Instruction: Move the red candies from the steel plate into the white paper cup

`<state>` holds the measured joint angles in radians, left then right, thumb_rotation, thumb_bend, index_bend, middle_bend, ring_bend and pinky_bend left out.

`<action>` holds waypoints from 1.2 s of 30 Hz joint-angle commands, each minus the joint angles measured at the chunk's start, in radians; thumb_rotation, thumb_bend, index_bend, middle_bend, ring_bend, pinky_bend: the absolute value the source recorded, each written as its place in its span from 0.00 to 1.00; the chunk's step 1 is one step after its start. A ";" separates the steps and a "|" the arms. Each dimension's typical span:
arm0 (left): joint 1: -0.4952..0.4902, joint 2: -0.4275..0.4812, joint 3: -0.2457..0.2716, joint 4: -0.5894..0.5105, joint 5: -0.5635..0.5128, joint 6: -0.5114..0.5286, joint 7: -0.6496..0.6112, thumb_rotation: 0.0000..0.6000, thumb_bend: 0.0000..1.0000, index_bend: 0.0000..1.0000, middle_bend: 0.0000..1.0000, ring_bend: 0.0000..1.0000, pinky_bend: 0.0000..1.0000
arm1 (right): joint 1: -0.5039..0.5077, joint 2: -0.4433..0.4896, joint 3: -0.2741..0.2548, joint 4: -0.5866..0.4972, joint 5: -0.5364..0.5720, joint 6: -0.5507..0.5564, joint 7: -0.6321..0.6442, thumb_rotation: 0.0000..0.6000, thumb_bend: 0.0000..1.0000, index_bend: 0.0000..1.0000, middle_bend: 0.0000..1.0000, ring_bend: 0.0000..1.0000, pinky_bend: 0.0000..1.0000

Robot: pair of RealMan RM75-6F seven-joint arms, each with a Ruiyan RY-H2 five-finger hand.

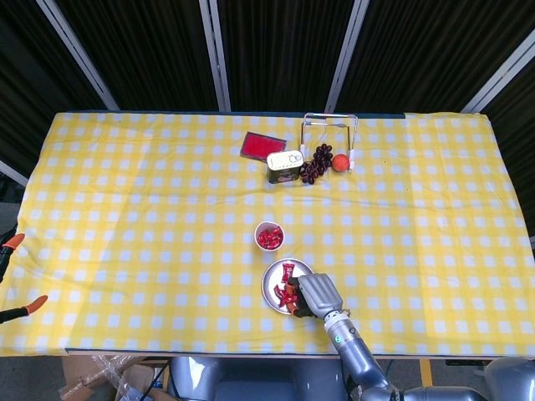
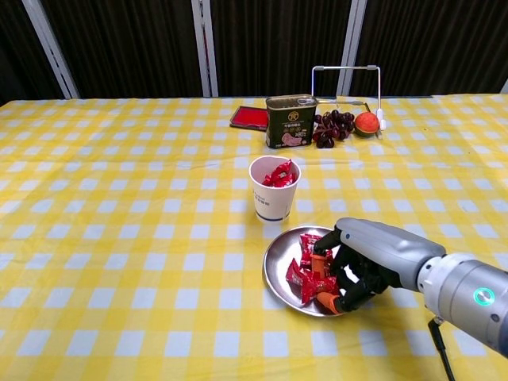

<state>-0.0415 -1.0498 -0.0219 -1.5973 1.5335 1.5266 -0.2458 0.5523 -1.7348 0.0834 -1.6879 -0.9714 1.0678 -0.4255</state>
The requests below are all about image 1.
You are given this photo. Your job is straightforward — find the round metal plate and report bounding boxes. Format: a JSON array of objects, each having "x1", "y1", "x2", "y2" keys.
[{"x1": 262, "y1": 257, "x2": 315, "y2": 315}]

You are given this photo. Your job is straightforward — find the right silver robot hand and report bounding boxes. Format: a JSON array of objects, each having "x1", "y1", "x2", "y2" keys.
[{"x1": 286, "y1": 273, "x2": 344, "y2": 321}]

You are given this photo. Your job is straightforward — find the red rectangular tray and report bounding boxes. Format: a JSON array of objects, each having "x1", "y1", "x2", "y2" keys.
[{"x1": 239, "y1": 131, "x2": 288, "y2": 162}]

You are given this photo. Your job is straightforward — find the white paper cup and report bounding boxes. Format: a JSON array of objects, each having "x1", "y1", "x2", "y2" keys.
[{"x1": 253, "y1": 220, "x2": 286, "y2": 253}]

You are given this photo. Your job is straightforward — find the black curtain panel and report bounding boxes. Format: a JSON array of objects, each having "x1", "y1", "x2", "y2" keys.
[
  {"x1": 480, "y1": 62, "x2": 535, "y2": 239},
  {"x1": 0, "y1": 0, "x2": 114, "y2": 168},
  {"x1": 217, "y1": 0, "x2": 356, "y2": 113},
  {"x1": 338, "y1": 0, "x2": 535, "y2": 113},
  {"x1": 56, "y1": 0, "x2": 221, "y2": 112}
]

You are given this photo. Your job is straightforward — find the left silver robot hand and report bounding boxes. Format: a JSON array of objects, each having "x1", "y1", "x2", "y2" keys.
[{"x1": 0, "y1": 232, "x2": 49, "y2": 325}]

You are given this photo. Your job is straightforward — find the grey robot torso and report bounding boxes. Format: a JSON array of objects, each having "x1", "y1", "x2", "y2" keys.
[{"x1": 169, "y1": 357, "x2": 348, "y2": 401}]

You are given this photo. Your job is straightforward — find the metal wire rack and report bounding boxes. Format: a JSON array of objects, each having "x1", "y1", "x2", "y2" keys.
[{"x1": 298, "y1": 112, "x2": 359, "y2": 171}]

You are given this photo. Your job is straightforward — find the dark purple grape bunch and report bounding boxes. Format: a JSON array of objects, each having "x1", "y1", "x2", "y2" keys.
[{"x1": 299, "y1": 143, "x2": 334, "y2": 185}]

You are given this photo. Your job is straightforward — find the white partition post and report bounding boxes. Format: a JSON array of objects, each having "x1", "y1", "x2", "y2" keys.
[
  {"x1": 0, "y1": 160, "x2": 29, "y2": 188},
  {"x1": 324, "y1": 0, "x2": 371, "y2": 114},
  {"x1": 198, "y1": 0, "x2": 232, "y2": 113},
  {"x1": 35, "y1": 0, "x2": 121, "y2": 112},
  {"x1": 461, "y1": 28, "x2": 535, "y2": 114}
]

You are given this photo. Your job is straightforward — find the yellow white checked tablecloth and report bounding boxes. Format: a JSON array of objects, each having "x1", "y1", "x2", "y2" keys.
[{"x1": 0, "y1": 110, "x2": 535, "y2": 358}]

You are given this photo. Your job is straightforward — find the luncheon meat tin can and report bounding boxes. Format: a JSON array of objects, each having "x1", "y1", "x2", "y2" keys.
[{"x1": 266, "y1": 150, "x2": 303, "y2": 185}]

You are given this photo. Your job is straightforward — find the brown cardboard box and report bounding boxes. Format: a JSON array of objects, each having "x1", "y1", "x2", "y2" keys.
[{"x1": 58, "y1": 354, "x2": 181, "y2": 401}]

